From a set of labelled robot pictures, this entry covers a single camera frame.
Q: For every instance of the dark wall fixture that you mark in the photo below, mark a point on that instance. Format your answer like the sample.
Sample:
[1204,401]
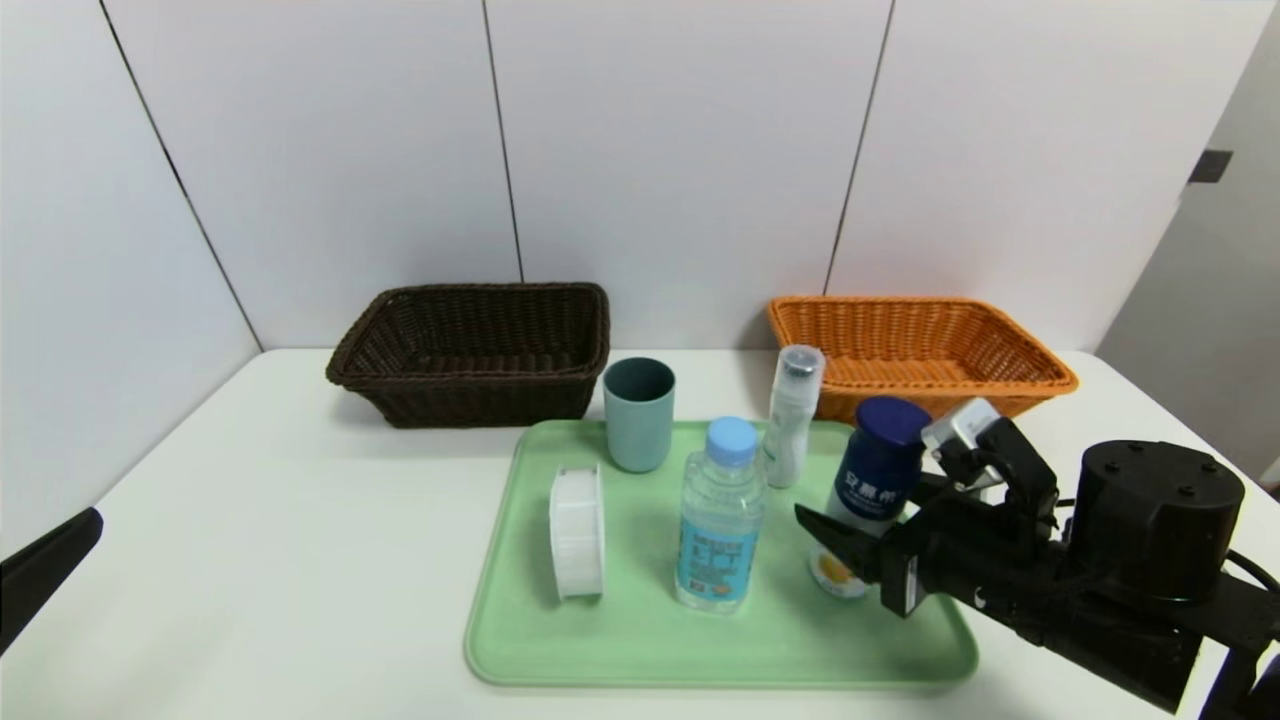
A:
[1209,166]

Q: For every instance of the dark brown wicker basket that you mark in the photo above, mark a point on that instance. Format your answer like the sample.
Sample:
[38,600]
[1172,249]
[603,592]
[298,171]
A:
[450,400]

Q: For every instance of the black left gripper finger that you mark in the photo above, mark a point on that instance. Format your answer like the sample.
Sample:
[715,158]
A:
[50,570]

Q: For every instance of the white yogurt bottle navy cap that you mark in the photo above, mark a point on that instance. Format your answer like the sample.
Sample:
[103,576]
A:
[878,470]

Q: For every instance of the clear slim spray bottle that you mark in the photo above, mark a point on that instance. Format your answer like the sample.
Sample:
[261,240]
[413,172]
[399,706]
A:
[790,430]

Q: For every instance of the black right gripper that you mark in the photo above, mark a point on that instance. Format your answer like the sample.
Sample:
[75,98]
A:
[905,583]

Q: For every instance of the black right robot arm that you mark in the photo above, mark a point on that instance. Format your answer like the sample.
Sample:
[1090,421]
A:
[1150,520]

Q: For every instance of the clear water bottle blue cap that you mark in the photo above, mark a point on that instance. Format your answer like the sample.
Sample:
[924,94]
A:
[718,540]

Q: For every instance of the teal plastic cup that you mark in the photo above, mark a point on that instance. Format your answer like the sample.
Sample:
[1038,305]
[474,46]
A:
[638,440]

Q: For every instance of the white round plastic container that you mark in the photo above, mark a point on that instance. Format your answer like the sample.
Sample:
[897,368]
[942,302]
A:
[577,540]

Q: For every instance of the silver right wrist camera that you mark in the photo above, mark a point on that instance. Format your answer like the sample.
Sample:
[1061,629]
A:
[960,425]

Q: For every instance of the orange wicker basket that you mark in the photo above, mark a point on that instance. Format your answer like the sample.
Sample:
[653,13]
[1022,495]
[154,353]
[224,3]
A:
[900,340]

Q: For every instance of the light green plastic tray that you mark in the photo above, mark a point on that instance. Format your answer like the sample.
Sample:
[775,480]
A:
[640,640]

